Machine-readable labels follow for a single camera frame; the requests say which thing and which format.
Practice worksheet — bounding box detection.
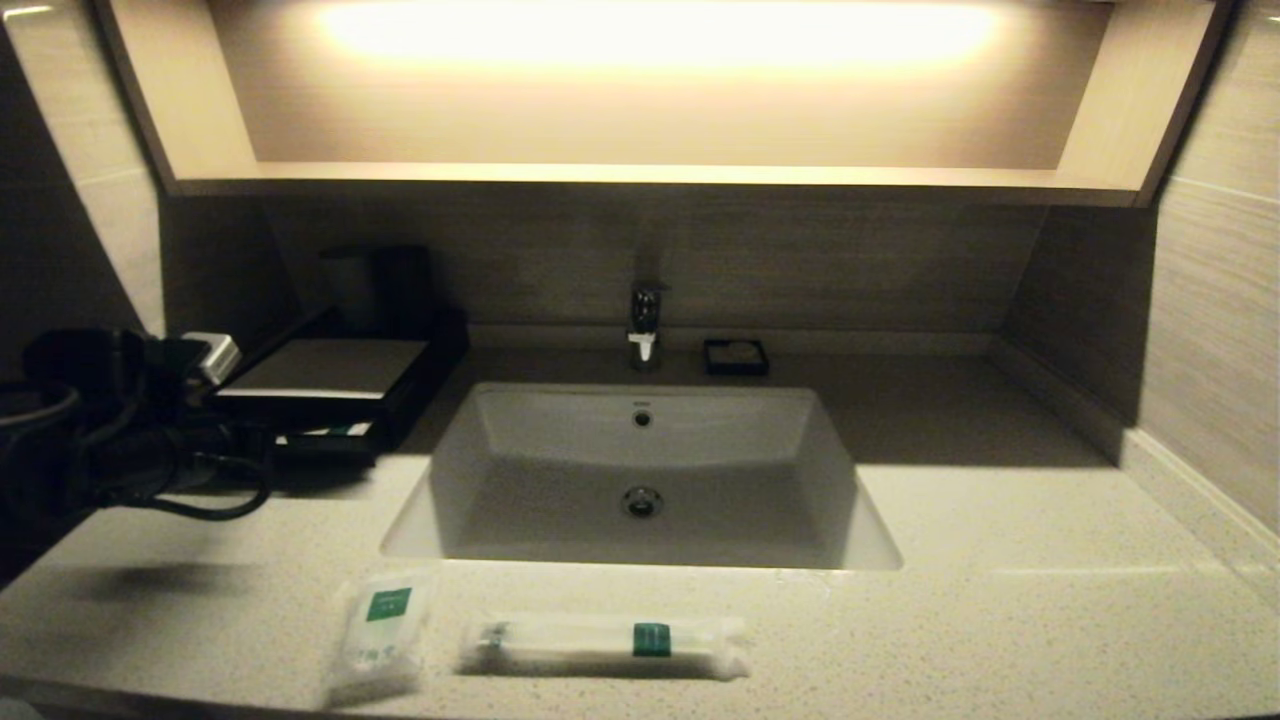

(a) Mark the black amenity drawer box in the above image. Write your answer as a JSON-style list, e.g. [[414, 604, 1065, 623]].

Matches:
[[272, 418, 389, 469]]

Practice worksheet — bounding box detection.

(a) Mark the long toothbrush packet green label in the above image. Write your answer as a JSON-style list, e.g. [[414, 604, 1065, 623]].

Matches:
[[456, 612, 751, 681]]

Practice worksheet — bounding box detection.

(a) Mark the black rectangular box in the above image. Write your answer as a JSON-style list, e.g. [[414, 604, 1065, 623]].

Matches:
[[212, 338, 433, 446]]

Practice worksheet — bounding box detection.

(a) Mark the grey cup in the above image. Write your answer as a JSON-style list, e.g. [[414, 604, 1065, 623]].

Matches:
[[320, 250, 381, 336]]

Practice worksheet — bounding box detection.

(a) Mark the black cup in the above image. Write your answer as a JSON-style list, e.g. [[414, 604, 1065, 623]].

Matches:
[[374, 245, 437, 337]]

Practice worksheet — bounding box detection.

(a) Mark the small white green-label packet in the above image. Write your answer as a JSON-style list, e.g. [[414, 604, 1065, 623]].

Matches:
[[323, 570, 438, 706]]

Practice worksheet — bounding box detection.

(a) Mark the white ceramic sink basin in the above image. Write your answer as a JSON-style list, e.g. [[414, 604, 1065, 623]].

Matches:
[[380, 383, 903, 571]]

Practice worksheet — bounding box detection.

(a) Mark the chrome faucet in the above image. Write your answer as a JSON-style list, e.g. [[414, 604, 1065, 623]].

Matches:
[[627, 282, 671, 369]]

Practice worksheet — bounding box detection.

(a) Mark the small black soap dish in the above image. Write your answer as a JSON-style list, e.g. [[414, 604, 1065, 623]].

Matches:
[[703, 339, 770, 378]]

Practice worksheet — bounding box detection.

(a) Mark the warm light strip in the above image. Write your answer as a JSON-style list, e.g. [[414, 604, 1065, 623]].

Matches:
[[320, 0, 1001, 73]]

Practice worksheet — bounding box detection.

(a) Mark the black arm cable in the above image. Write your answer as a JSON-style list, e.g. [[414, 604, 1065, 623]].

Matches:
[[128, 455, 274, 522]]

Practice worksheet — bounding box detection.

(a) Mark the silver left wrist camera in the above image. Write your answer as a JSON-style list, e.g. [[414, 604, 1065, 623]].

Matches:
[[184, 331, 244, 387]]

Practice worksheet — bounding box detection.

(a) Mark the wooden wall niche shelf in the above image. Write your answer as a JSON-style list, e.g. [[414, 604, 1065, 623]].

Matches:
[[95, 0, 1236, 209]]

